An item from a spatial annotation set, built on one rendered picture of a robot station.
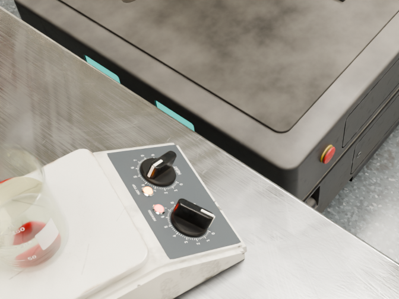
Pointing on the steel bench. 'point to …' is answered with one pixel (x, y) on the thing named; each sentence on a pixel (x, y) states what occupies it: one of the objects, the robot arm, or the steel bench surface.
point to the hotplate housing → (186, 273)
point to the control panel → (152, 219)
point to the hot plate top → (83, 236)
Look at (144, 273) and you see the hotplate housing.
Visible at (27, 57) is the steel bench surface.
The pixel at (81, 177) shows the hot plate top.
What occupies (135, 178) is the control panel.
